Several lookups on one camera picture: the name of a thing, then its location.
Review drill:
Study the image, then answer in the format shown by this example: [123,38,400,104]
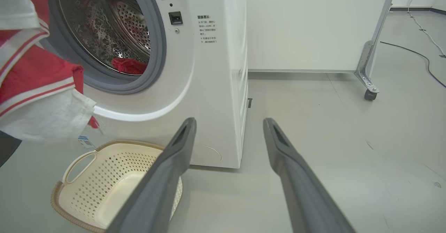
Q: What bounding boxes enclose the plain red garment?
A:
[111,58,147,76]

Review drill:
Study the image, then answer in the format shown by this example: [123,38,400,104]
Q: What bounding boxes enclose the black glass washing machine door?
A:
[0,131,22,167]

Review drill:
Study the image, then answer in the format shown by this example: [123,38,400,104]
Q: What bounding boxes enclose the white floor cable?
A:
[407,0,446,58]

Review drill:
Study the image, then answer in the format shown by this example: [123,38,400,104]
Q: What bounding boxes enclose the cream perforated laundry basket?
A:
[51,140,183,233]

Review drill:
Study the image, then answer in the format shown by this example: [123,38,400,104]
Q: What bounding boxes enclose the blue energy label sticker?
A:
[78,135,97,152]

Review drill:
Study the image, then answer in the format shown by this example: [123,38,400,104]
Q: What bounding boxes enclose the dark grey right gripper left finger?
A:
[106,118,198,233]

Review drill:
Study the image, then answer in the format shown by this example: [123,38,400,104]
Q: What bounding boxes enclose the white wheeled partition panel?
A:
[247,0,398,101]

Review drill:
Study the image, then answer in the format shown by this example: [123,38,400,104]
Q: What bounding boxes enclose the black floor cable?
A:
[380,41,446,89]

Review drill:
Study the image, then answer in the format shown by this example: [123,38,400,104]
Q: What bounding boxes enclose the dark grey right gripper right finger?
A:
[263,118,356,233]

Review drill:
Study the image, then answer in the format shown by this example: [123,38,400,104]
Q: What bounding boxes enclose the red white striped garment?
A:
[0,0,100,143]

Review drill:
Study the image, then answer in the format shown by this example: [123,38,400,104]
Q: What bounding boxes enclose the white washing machine body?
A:
[39,0,250,169]

